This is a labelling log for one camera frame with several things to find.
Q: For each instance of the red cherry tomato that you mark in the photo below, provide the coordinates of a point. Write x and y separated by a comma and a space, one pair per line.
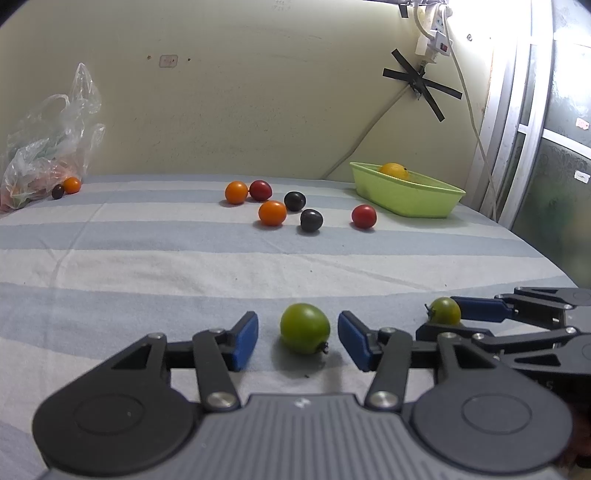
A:
364, 216
260, 190

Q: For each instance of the clear plastic bag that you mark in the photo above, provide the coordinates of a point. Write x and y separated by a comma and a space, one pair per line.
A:
41, 152

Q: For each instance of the green plastic basket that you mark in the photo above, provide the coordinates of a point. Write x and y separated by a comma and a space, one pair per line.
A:
406, 201

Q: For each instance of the striped bed sheet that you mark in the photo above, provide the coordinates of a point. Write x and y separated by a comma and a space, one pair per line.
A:
138, 258

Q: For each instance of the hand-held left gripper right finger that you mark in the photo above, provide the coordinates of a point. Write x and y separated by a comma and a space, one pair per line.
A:
353, 339

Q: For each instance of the black tape strips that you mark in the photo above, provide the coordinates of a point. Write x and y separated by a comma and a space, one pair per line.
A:
403, 9

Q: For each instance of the green cherry tomato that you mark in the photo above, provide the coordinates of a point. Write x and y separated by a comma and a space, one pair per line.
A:
304, 327
445, 310

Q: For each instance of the black tape cross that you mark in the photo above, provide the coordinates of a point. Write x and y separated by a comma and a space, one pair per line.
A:
418, 81

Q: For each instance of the dark cherry tomato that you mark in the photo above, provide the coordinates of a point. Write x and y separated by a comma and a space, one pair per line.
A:
294, 201
57, 191
310, 220

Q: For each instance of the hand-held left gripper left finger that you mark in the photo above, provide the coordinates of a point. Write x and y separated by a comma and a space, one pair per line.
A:
244, 339

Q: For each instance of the white power strip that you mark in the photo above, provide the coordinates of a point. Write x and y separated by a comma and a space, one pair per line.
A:
438, 41

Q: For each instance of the white wall plate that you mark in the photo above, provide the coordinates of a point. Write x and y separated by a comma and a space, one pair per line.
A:
168, 61

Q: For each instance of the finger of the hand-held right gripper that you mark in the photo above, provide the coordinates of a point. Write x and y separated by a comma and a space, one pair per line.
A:
531, 339
480, 309

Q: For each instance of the yellow tomato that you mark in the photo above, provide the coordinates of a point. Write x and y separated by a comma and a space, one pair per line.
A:
392, 170

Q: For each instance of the orange cherry tomato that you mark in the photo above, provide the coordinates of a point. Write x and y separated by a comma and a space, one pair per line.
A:
272, 213
71, 185
236, 192

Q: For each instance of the white window frame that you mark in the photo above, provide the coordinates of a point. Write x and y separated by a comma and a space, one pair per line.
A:
503, 115

